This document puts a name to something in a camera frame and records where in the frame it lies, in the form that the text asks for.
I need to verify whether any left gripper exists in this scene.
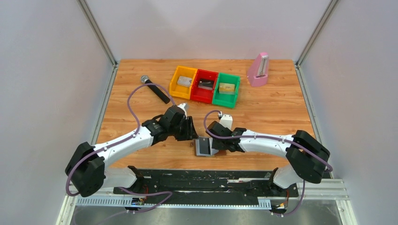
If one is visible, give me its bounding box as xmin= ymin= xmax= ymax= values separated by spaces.
xmin=169 ymin=116 xmax=200 ymax=142

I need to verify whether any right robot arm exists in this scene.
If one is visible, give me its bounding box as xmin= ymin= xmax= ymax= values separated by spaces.
xmin=206 ymin=121 xmax=332 ymax=196

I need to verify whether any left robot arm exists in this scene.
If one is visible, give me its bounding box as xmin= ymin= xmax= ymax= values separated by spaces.
xmin=65 ymin=103 xmax=198 ymax=197

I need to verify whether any silver card in yellow bin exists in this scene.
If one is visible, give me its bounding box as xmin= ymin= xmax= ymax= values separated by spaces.
xmin=177 ymin=76 xmax=192 ymax=88

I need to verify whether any black card in red bin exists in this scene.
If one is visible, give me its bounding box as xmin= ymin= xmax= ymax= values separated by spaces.
xmin=198 ymin=79 xmax=214 ymax=90

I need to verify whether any gold card in green bin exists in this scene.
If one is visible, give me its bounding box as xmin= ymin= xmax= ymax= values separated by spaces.
xmin=218 ymin=82 xmax=236 ymax=95

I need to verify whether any yellow plastic bin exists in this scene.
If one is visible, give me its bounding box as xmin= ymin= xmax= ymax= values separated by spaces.
xmin=169 ymin=66 xmax=198 ymax=99

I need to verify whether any red plastic bin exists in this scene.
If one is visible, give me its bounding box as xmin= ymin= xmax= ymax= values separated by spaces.
xmin=190 ymin=69 xmax=219 ymax=104

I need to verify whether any green plastic bin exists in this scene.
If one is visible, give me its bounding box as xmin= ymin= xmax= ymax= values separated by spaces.
xmin=212 ymin=73 xmax=240 ymax=108

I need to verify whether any black microphone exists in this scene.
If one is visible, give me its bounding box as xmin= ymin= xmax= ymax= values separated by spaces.
xmin=140 ymin=75 xmax=170 ymax=104

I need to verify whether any pink metronome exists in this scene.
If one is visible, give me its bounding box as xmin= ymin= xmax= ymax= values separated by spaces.
xmin=246 ymin=52 xmax=269 ymax=87

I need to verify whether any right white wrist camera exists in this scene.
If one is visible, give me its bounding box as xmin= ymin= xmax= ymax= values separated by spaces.
xmin=219 ymin=114 xmax=233 ymax=130

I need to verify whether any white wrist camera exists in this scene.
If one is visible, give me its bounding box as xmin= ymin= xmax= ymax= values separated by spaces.
xmin=178 ymin=103 xmax=188 ymax=117
xmin=219 ymin=114 xmax=233 ymax=130

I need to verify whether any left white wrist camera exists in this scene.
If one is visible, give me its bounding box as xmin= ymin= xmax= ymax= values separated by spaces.
xmin=178 ymin=103 xmax=188 ymax=117

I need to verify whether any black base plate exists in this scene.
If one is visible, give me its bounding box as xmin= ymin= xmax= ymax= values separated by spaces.
xmin=128 ymin=169 xmax=299 ymax=206

